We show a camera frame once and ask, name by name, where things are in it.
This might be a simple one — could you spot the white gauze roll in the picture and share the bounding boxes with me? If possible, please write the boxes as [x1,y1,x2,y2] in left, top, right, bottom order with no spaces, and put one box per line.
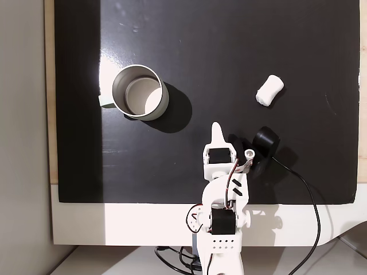
[255,74,285,108]

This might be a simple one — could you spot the pale green metal cup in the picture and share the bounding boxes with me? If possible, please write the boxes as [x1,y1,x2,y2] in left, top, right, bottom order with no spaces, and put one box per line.
[97,64,170,121]

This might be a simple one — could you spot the black table mat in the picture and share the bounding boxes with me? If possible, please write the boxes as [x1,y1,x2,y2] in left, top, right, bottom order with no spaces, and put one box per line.
[53,0,361,206]

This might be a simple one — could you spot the black oval camera box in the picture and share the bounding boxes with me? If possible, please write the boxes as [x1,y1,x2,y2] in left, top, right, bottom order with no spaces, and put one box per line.
[243,125,281,178]

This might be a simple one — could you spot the black power cables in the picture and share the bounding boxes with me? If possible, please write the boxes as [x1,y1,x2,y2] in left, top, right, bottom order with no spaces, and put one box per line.
[154,245,203,275]

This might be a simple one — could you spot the black camera cable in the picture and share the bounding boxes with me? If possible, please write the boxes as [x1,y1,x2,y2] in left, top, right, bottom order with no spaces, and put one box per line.
[271,156,335,275]

